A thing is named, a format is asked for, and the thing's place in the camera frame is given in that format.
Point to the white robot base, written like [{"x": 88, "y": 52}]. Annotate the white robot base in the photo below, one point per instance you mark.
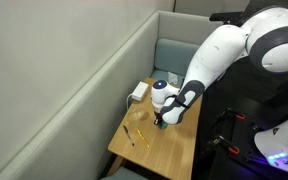
[{"x": 273, "y": 145}]

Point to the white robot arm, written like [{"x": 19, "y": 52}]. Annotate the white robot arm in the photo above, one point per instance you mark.
[{"x": 263, "y": 38}]

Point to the black marker pen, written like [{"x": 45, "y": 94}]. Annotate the black marker pen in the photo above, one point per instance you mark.
[{"x": 128, "y": 135}]

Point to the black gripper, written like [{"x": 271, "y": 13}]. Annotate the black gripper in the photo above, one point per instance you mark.
[{"x": 158, "y": 118}]

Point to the white rectangular box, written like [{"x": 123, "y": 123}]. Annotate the white rectangular box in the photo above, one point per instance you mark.
[{"x": 139, "y": 91}]

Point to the yellow pen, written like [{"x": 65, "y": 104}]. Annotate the yellow pen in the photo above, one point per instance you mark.
[{"x": 143, "y": 138}]

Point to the black side table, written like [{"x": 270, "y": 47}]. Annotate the black side table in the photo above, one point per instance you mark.
[{"x": 263, "y": 98}]

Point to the orange handled clamp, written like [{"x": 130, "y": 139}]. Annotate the orange handled clamp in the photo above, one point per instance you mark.
[
  {"x": 221, "y": 141},
  {"x": 229, "y": 113}
]

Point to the clear glass bowl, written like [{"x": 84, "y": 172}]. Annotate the clear glass bowl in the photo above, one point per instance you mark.
[{"x": 138, "y": 114}]

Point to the green sponge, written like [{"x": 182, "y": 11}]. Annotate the green sponge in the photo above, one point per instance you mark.
[{"x": 163, "y": 126}]

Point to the teal upholstered chair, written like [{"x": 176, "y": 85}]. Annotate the teal upholstered chair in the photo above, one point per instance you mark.
[{"x": 172, "y": 56}]

